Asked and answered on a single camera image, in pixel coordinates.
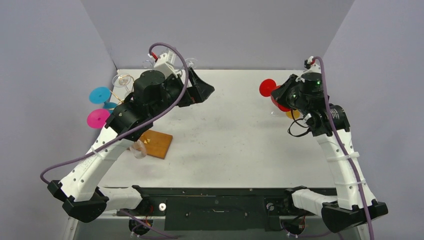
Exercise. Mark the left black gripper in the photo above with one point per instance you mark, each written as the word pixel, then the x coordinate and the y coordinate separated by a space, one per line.
pixel 198 92

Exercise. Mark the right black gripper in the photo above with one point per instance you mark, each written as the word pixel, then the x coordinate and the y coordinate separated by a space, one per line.
pixel 285 93

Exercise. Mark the red wine glass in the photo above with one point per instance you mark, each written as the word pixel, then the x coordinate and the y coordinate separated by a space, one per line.
pixel 265 90

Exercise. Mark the pink wine glass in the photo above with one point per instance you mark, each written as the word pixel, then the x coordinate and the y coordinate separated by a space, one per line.
pixel 97 118

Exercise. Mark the clear wine glass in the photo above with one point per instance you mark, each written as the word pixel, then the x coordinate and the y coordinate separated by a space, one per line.
pixel 138 149

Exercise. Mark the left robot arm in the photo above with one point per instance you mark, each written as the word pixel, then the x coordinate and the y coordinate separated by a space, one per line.
pixel 154 94

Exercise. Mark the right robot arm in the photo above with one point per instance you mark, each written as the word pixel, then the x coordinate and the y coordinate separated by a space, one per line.
pixel 329 125

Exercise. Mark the wooden rack base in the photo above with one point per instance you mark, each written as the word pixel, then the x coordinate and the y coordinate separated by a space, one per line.
pixel 157 143

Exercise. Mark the clear glass on gold rack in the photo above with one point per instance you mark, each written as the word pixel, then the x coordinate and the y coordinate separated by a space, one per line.
pixel 123 80

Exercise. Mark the blue wine glass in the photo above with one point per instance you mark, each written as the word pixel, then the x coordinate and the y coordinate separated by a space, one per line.
pixel 102 95

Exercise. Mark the orange cup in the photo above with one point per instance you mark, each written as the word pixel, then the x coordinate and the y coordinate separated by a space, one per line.
pixel 293 114

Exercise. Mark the clear champagne flute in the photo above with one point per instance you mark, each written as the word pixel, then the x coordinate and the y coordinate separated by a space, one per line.
pixel 191 62

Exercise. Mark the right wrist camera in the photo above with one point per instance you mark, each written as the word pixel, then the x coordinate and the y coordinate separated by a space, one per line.
pixel 311 64

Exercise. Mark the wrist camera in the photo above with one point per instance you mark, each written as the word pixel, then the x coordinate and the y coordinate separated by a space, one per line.
pixel 311 64
pixel 164 63

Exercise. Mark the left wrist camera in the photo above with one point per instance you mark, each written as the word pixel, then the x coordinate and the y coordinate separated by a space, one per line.
pixel 164 63

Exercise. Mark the gold wire glass rack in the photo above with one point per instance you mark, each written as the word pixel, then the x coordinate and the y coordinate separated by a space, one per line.
pixel 120 93

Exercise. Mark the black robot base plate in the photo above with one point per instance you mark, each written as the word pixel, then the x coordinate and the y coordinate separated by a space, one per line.
pixel 217 209

